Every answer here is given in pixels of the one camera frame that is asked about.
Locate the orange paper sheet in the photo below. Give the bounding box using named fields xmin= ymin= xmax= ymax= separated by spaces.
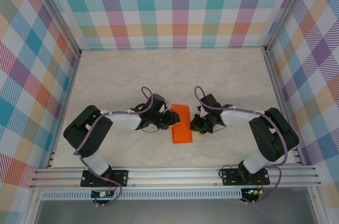
xmin=171 ymin=103 xmax=194 ymax=145

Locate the grey metal sheet panel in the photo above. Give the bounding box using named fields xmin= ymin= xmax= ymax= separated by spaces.
xmin=34 ymin=199 xmax=318 ymax=224

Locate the small controller board green light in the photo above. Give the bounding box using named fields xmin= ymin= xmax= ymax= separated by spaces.
xmin=245 ymin=188 xmax=263 ymax=197

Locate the small black controller board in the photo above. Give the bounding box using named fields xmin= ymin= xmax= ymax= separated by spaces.
xmin=91 ymin=189 xmax=114 ymax=198

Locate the aluminium extrusion mounting rail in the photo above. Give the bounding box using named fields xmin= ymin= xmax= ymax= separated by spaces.
xmin=30 ymin=164 xmax=323 ymax=190

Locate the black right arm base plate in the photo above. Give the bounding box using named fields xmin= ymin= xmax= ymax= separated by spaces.
xmin=220 ymin=168 xmax=270 ymax=186

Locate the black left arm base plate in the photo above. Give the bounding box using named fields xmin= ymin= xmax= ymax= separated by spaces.
xmin=81 ymin=169 xmax=129 ymax=187

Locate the slotted grey cable duct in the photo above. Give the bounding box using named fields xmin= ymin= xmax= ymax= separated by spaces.
xmin=42 ymin=191 xmax=243 ymax=200

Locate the aluminium side rail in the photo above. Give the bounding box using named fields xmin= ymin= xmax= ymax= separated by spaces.
xmin=46 ymin=51 xmax=82 ymax=169
xmin=261 ymin=48 xmax=304 ymax=166

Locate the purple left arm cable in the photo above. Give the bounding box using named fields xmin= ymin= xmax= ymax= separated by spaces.
xmin=73 ymin=86 xmax=155 ymax=207

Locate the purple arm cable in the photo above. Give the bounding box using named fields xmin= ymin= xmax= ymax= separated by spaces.
xmin=73 ymin=86 xmax=155 ymax=207
xmin=194 ymin=86 xmax=289 ymax=205

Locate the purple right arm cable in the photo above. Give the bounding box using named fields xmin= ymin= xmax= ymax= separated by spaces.
xmin=194 ymin=86 xmax=289 ymax=205

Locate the aluminium frame post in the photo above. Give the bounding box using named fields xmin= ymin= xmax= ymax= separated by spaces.
xmin=29 ymin=0 xmax=83 ymax=58
xmin=262 ymin=0 xmax=316 ymax=55

